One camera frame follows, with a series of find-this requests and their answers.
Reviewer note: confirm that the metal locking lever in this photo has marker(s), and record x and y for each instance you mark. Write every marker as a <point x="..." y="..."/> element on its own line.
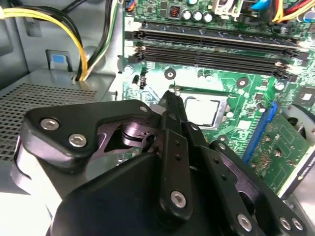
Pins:
<point x="174" y="91"/>

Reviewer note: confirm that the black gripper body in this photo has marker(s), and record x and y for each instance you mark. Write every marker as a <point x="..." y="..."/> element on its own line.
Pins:
<point x="110" y="209"/>

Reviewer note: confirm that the metal socket cover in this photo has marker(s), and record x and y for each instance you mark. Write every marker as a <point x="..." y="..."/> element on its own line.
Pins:
<point x="224" y="118"/>

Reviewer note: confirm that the silver CPU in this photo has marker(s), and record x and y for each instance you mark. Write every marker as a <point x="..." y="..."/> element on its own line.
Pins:
<point x="201" y="111"/>

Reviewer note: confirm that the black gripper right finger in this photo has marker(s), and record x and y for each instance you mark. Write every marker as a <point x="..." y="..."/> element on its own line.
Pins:
<point x="219" y="169"/>

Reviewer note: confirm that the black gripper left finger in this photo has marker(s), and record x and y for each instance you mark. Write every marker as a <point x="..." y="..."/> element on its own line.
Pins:
<point x="176" y="172"/>

